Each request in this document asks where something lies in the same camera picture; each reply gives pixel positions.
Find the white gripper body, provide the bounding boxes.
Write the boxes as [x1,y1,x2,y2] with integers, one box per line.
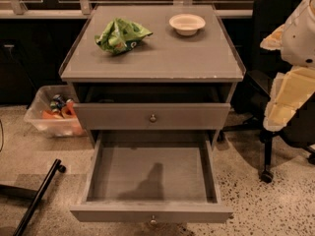
[281,0,315,67]

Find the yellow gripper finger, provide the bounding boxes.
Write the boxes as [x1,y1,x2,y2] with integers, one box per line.
[260,25,284,51]
[263,66,315,132]

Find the green rice chip bag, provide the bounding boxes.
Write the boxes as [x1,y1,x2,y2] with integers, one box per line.
[94,18,153,55]

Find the grey drawer cabinet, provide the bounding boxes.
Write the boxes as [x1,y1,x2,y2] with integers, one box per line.
[61,5,244,146]

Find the grey open middle drawer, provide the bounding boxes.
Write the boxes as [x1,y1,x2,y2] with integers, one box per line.
[70,131,232,224]

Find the grey upper drawer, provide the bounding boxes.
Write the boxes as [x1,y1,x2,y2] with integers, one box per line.
[74,84,229,130]

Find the black office chair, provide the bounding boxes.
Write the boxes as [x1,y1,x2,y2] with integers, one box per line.
[228,0,315,183]

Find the white paper bowl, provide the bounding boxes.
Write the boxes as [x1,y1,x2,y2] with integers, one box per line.
[169,14,206,36]

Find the orange items in bin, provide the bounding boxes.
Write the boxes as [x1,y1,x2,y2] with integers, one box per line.
[41,94,77,119]

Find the clear plastic storage bin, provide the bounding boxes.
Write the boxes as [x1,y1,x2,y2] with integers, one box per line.
[25,85,86,137]

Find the black chair base leg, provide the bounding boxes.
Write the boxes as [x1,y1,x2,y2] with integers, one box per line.
[0,159,66,236]

